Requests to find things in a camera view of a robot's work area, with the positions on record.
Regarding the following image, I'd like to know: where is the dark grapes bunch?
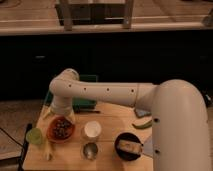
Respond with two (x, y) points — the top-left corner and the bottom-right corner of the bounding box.
(53, 120), (71, 139)

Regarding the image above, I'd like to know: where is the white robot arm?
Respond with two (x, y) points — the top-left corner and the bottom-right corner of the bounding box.
(49, 68), (213, 171)

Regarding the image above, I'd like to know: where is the black bowl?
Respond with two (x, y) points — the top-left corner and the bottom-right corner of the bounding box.
(114, 132), (143, 161)

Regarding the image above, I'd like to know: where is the red bowl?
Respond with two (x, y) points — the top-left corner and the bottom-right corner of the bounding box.
(46, 116), (75, 144)

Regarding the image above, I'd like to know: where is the grey cloth piece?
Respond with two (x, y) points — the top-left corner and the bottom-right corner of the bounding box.
(134, 108), (151, 118)

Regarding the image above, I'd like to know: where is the white cup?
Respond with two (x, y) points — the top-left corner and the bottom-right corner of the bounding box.
(84, 121), (102, 139)

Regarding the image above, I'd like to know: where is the green pepper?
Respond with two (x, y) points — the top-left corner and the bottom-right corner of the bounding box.
(132, 120), (152, 130)

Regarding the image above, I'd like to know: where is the metal cup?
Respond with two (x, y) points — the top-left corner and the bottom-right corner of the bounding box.
(83, 142), (98, 160)

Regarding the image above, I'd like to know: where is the bread piece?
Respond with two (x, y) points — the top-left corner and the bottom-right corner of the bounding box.
(118, 140), (142, 155)

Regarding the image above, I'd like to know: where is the wooden chair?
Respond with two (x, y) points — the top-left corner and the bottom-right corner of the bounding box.
(54, 0), (134, 31)

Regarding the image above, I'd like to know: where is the green cup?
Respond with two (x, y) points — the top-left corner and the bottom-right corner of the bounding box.
(26, 128), (43, 145)

